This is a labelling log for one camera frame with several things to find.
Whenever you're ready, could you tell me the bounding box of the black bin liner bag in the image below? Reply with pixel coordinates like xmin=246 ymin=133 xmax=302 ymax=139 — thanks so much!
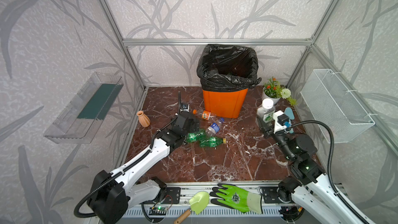
xmin=197 ymin=44 xmax=262 ymax=92

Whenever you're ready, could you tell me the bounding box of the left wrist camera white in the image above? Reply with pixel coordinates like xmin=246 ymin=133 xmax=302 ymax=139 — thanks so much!
xmin=179 ymin=102 xmax=191 ymax=112

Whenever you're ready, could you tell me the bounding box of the orange cap bottle near bin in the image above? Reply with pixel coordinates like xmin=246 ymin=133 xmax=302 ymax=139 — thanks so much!
xmin=193 ymin=110 xmax=218 ymax=122

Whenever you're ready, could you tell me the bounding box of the orange trash bin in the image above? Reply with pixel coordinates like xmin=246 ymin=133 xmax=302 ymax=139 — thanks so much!
xmin=203 ymin=89 xmax=248 ymax=118

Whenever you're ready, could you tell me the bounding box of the white green lime drink bottle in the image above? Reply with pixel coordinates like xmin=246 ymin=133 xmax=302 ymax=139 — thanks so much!
xmin=257 ymin=99 xmax=275 ymax=123

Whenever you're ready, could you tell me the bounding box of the green work glove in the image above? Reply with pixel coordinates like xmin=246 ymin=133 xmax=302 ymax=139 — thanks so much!
xmin=209 ymin=183 xmax=262 ymax=214

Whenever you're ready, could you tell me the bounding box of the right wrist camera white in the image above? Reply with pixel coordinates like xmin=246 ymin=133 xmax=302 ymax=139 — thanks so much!
xmin=273 ymin=111 xmax=291 ymax=134

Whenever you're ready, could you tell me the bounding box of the blue label bottle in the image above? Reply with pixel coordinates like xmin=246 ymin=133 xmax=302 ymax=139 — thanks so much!
xmin=205 ymin=118 xmax=224 ymax=136

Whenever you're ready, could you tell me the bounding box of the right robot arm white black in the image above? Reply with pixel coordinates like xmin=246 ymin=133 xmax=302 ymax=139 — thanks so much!
xmin=257 ymin=111 xmax=373 ymax=224

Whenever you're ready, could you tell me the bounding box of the small circuit board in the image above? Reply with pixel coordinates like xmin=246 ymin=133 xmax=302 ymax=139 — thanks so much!
xmin=149 ymin=205 xmax=170 ymax=216

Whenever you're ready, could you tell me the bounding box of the dark green Sprite bottle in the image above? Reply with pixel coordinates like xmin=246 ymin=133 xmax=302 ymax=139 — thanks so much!
xmin=186 ymin=130 xmax=206 ymax=144

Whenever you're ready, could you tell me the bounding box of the white wire mesh basket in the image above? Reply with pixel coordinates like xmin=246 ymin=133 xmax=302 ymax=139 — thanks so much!
xmin=301 ymin=69 xmax=375 ymax=144

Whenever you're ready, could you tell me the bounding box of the small green soda bottle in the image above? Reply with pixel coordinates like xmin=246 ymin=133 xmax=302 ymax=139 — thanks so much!
xmin=199 ymin=136 xmax=227 ymax=148

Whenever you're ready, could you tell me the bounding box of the light blue garden trowel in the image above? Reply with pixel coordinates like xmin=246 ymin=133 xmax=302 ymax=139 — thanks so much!
xmin=284 ymin=107 xmax=295 ymax=134

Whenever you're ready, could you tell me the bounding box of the light green garden trowel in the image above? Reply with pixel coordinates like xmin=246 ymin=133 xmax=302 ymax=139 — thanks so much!
xmin=174 ymin=191 xmax=210 ymax=224

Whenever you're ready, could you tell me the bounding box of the clear acrylic wall shelf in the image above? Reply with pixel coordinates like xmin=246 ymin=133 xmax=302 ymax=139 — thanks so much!
xmin=44 ymin=72 xmax=124 ymax=144

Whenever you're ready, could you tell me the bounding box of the white pot with flowers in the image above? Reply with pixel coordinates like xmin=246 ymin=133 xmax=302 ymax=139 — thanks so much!
xmin=262 ymin=77 xmax=297 ymax=106

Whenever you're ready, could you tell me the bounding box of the peach ceramic vase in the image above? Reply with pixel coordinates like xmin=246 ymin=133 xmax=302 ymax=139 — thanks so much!
xmin=136 ymin=111 xmax=151 ymax=128

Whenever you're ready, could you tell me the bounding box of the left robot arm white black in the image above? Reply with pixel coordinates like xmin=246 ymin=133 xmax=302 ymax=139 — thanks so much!
xmin=83 ymin=112 xmax=200 ymax=224

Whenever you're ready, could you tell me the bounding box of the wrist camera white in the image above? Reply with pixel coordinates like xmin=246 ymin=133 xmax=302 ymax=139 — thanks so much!
xmin=273 ymin=111 xmax=291 ymax=134
xmin=179 ymin=102 xmax=191 ymax=112

